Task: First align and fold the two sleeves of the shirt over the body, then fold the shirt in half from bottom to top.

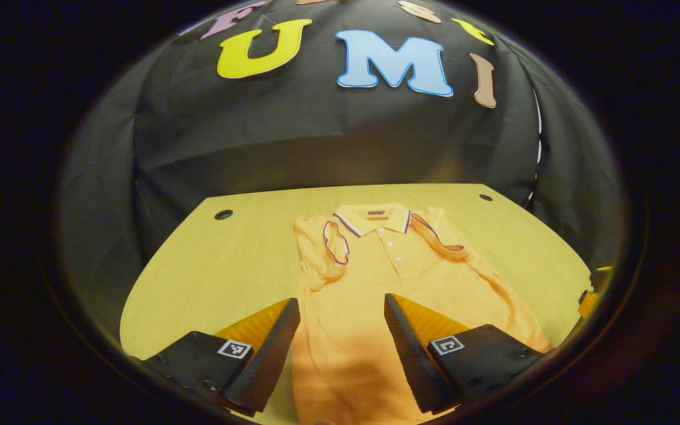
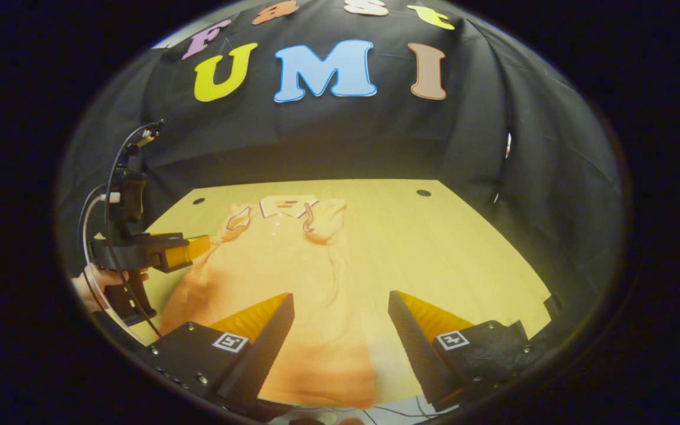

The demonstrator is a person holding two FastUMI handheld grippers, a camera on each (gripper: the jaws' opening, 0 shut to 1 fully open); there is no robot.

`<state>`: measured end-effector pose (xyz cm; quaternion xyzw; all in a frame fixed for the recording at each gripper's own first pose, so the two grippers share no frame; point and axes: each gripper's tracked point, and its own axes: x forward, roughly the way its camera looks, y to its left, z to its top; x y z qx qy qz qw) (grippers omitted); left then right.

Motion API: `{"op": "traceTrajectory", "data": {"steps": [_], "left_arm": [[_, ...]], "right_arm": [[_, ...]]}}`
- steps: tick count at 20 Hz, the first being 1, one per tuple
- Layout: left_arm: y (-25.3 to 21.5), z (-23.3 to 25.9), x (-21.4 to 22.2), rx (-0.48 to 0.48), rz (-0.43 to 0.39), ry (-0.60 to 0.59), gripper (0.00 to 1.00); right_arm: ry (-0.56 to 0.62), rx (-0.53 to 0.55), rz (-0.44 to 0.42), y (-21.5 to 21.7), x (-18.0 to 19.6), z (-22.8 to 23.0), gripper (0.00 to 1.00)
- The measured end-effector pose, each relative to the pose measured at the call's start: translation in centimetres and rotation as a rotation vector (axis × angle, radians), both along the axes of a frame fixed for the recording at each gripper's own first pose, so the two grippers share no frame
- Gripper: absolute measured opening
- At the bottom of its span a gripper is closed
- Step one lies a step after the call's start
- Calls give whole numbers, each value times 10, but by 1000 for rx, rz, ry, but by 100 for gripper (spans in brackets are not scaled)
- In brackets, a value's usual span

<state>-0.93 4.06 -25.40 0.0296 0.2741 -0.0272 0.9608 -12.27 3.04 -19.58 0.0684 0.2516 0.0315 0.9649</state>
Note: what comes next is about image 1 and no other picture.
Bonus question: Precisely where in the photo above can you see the orange polo T-shirt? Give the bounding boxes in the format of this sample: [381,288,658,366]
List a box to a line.
[290,202,553,425]

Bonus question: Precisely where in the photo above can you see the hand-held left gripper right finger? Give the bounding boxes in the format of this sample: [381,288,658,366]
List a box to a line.
[383,293,545,415]

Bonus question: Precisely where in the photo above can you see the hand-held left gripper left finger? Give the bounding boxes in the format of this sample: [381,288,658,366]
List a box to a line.
[139,297,302,414]

